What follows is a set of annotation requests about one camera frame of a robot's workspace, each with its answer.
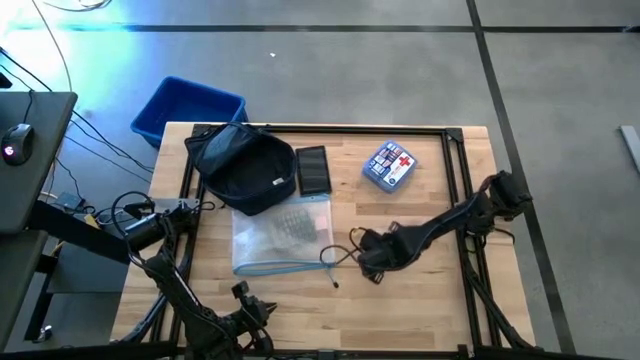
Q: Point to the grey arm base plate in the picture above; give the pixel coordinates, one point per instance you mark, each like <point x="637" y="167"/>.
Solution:
<point x="172" y="203"/>

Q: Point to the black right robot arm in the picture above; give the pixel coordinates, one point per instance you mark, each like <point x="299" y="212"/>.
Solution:
<point x="450" y="220"/>

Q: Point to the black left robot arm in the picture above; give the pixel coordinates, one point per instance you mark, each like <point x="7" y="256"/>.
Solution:
<point x="175" y="295"/>

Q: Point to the blue plastic bin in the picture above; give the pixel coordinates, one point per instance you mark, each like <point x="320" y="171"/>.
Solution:
<point x="185" y="107"/>

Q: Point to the blue first aid kit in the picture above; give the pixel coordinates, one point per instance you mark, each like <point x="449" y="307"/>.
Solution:
<point x="390" y="166"/>

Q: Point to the dark grey desk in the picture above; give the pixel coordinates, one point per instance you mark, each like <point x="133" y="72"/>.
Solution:
<point x="47" y="165"/>

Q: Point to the navy blue backpack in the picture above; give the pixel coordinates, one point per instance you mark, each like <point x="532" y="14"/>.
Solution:
<point x="250" y="175"/>

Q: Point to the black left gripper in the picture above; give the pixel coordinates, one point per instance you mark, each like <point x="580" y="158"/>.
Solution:
<point x="245" y="322"/>

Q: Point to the grey metal bar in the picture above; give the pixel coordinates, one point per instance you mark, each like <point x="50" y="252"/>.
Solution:
<point x="632" y="147"/>

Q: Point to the black computer mouse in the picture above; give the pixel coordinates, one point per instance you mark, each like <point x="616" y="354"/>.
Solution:
<point x="17" y="145"/>

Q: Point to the desk caster wheel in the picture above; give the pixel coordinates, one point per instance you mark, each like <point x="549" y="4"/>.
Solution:
<point x="45" y="333"/>

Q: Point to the black aluminium table frame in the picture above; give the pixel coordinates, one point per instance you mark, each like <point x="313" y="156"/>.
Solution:
<point x="400" y="129"/>

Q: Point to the black desk support beam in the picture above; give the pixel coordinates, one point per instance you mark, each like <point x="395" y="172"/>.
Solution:
<point x="100" y="241"/>

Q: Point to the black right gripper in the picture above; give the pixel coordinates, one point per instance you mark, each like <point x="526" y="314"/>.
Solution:
<point x="382" y="252"/>

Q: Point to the black tablet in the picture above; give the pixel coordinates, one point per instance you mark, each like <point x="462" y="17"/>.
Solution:
<point x="313" y="170"/>

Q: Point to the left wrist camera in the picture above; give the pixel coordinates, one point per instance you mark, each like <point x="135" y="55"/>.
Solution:
<point x="240" y="290"/>

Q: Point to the clear blue-trimmed zip pouch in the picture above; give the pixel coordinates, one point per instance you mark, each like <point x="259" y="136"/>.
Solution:
<point x="255" y="255"/>

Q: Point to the grey power adapter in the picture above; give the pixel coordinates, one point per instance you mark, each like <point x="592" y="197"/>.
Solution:
<point x="70" y="201"/>

